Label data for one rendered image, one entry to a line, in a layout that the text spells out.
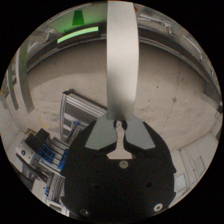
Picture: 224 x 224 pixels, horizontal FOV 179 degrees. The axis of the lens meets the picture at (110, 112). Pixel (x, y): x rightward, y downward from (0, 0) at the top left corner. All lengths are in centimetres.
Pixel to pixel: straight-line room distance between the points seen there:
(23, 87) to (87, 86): 88
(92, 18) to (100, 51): 75
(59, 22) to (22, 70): 17
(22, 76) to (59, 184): 69
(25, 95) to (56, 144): 47
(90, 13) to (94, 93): 92
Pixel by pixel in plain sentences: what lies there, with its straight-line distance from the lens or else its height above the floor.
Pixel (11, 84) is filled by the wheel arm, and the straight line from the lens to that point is 49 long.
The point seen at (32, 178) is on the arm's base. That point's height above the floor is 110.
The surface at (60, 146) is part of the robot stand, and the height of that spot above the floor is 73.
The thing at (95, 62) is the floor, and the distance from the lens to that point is 97.
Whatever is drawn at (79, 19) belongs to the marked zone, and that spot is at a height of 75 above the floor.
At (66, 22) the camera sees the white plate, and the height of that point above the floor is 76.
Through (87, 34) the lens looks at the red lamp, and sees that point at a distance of 28.
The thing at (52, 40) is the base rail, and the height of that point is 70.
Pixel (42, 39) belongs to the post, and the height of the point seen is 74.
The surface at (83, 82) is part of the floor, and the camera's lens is 102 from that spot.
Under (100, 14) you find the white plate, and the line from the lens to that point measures 27.
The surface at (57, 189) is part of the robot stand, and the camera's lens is 75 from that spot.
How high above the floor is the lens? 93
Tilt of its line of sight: 58 degrees down
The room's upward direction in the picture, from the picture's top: 174 degrees counter-clockwise
